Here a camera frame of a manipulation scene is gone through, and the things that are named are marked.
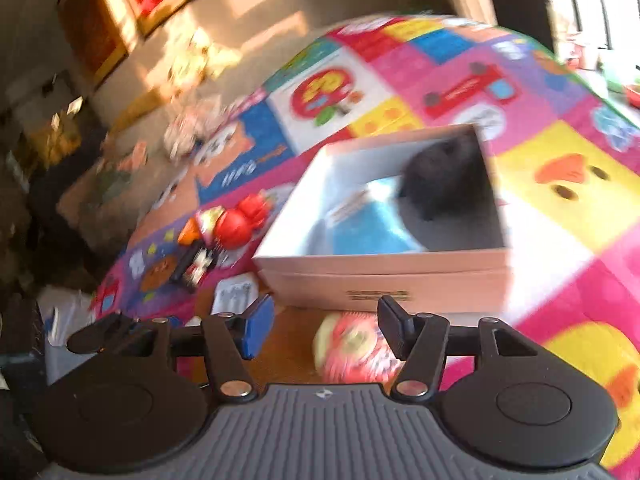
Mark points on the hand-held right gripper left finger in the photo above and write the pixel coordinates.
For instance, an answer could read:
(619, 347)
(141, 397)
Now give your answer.
(257, 327)

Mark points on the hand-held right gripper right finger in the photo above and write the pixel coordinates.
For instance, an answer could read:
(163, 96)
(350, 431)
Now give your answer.
(392, 327)

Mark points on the white cardboard box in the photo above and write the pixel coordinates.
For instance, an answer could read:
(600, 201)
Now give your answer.
(325, 287)

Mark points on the red plastic toy figure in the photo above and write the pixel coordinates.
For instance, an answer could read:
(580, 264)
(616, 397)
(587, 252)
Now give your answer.
(235, 227)

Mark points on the white leaflet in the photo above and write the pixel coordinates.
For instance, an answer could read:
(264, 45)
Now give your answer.
(231, 294)

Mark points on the black toy car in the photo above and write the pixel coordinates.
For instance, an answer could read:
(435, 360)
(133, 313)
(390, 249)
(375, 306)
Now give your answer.
(192, 266)

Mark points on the blue packet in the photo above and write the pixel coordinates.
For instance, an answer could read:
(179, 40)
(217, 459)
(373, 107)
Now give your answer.
(370, 230)

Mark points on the orange toy piece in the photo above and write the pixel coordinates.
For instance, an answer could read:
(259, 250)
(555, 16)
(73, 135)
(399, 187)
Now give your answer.
(189, 232)

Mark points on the black plush toy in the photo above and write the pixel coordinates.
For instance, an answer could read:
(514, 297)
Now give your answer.
(440, 175)

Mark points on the colourful printed play mat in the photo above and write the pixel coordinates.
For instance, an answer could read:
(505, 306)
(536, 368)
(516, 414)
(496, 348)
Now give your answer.
(550, 260)

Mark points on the beige covered sofa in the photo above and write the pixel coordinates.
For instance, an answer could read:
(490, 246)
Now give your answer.
(150, 190)

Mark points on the white plastic bag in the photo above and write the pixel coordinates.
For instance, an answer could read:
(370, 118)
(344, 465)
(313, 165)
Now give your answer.
(65, 355)

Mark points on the green cloth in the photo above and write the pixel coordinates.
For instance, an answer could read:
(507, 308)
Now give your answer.
(112, 186)

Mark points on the pile of pale clothes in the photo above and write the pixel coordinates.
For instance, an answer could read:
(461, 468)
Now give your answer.
(192, 127)

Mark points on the pink cloth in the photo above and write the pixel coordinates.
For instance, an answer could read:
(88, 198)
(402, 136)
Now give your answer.
(132, 156)

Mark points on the white flower pot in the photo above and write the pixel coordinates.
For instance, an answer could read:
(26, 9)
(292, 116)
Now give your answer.
(587, 56)

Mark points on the red bowl on sill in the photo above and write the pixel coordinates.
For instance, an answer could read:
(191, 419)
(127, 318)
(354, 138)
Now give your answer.
(634, 96)

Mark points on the green plastic pot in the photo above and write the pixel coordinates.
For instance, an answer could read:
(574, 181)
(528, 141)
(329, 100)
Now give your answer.
(617, 75)

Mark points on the brown gold framed picture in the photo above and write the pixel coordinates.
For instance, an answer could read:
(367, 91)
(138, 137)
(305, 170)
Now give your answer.
(90, 30)

